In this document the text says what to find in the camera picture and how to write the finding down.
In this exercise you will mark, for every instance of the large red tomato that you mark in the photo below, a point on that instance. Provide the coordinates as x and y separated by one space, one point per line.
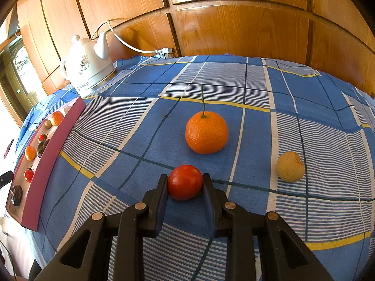
185 182

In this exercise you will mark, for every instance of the dark brown dried fruit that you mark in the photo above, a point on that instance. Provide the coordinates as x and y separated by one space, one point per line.
16 194
42 148

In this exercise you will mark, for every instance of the glass cabinet door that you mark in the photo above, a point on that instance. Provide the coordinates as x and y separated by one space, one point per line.
17 64

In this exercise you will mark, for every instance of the white ceramic electric kettle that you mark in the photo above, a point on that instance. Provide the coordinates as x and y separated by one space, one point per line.
88 67

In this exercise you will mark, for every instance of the dark red small object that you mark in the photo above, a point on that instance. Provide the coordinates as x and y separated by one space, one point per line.
9 147

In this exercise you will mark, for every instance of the large orange mandarin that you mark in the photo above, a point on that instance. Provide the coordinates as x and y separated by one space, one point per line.
206 134

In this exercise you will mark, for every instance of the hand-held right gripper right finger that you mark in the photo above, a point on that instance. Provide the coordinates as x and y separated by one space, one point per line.
213 216

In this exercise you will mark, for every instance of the small red tomato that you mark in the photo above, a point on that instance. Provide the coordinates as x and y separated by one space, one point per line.
43 137
29 174

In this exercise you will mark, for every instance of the black device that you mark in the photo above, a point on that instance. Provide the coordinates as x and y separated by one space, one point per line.
4 179

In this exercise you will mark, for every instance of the small orange mandarin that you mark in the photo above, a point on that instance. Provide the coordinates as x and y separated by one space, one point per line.
30 153
57 118

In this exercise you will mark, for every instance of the pale yellow longan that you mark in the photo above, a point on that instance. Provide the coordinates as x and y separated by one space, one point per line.
47 123
290 166

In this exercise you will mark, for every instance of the blue checked cloth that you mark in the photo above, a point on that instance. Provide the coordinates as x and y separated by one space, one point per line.
263 93

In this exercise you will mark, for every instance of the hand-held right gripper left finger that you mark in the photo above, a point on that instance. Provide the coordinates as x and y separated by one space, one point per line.
159 210

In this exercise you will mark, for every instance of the pink tray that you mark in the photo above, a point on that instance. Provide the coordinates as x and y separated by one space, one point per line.
47 175

